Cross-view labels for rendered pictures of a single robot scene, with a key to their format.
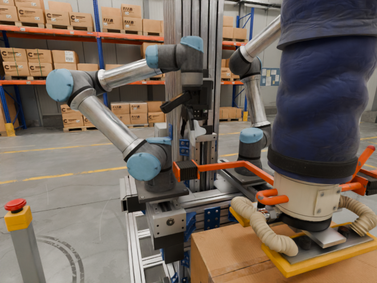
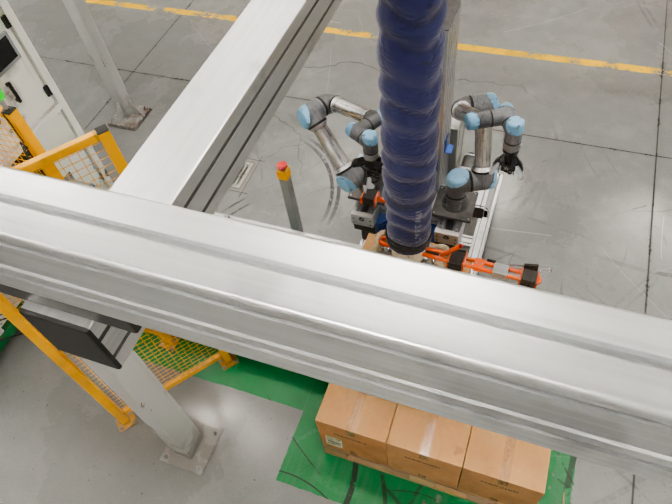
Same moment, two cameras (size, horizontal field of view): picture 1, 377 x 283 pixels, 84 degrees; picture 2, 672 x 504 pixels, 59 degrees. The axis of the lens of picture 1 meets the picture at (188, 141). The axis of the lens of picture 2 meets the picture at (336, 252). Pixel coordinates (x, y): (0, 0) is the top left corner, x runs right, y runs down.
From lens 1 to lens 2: 2.67 m
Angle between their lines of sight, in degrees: 52
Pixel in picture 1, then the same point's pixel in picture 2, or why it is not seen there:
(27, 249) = (287, 191)
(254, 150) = (452, 193)
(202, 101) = (376, 167)
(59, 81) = (303, 118)
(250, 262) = not seen: hidden behind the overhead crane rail
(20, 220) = (283, 176)
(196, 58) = (368, 149)
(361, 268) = not seen: hidden behind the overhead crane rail
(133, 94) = not seen: outside the picture
